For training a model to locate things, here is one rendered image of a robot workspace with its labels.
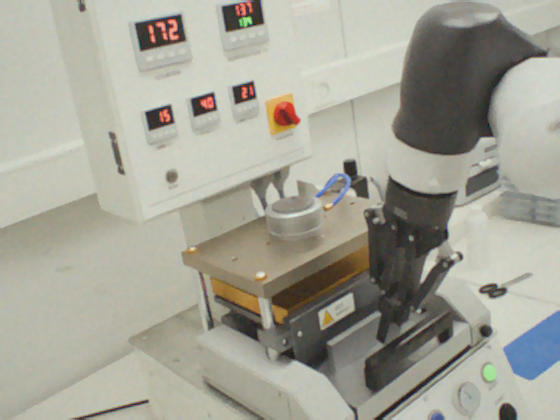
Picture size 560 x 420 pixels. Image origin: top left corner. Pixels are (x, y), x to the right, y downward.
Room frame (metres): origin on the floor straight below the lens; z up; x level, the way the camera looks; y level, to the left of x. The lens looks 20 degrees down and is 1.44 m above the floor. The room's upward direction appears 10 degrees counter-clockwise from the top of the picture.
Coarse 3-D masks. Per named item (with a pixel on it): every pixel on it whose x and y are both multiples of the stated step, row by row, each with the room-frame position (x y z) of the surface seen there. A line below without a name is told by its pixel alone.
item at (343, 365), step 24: (336, 336) 0.70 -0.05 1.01; (360, 336) 0.71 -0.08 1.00; (456, 336) 0.72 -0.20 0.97; (336, 360) 0.69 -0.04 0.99; (360, 360) 0.70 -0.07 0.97; (408, 360) 0.68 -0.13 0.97; (432, 360) 0.69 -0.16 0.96; (336, 384) 0.66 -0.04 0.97; (360, 384) 0.65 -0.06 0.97; (384, 384) 0.64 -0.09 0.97; (408, 384) 0.66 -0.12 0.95; (360, 408) 0.61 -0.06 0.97; (384, 408) 0.63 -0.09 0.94
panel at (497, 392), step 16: (480, 352) 0.74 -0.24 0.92; (464, 368) 0.72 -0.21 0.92; (480, 368) 0.73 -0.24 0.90; (496, 368) 0.74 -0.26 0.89; (448, 384) 0.69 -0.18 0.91; (480, 384) 0.72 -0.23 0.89; (496, 384) 0.73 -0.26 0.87; (416, 400) 0.66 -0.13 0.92; (432, 400) 0.67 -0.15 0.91; (448, 400) 0.68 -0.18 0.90; (496, 400) 0.72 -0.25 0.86; (512, 400) 0.73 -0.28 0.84; (400, 416) 0.64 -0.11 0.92; (416, 416) 0.65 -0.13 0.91; (448, 416) 0.67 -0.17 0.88; (464, 416) 0.68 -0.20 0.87; (480, 416) 0.69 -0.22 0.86; (496, 416) 0.70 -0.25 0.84
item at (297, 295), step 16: (352, 256) 0.82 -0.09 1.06; (368, 256) 0.81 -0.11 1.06; (320, 272) 0.79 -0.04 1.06; (336, 272) 0.78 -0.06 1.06; (352, 272) 0.77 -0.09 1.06; (224, 288) 0.81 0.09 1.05; (288, 288) 0.76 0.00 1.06; (304, 288) 0.75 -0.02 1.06; (320, 288) 0.74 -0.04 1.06; (224, 304) 0.81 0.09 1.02; (240, 304) 0.78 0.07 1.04; (256, 304) 0.75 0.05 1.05; (288, 304) 0.72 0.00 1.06; (304, 304) 0.72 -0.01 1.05; (256, 320) 0.76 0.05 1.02
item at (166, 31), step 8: (144, 24) 0.87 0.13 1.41; (152, 24) 0.88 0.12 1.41; (160, 24) 0.88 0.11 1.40; (168, 24) 0.89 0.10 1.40; (176, 24) 0.90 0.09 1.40; (144, 32) 0.87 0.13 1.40; (152, 32) 0.87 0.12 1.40; (160, 32) 0.88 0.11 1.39; (168, 32) 0.89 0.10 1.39; (176, 32) 0.90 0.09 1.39; (144, 40) 0.87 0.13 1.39; (152, 40) 0.87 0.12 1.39; (160, 40) 0.88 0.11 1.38; (168, 40) 0.89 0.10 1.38; (176, 40) 0.89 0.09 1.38
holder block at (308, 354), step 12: (228, 312) 0.84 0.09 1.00; (372, 312) 0.79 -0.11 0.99; (228, 324) 0.82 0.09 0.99; (240, 324) 0.80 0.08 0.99; (348, 324) 0.76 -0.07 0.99; (252, 336) 0.78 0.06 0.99; (324, 336) 0.73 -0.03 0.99; (312, 348) 0.72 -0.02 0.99; (324, 348) 0.73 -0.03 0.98; (300, 360) 0.71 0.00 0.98; (312, 360) 0.72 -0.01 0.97
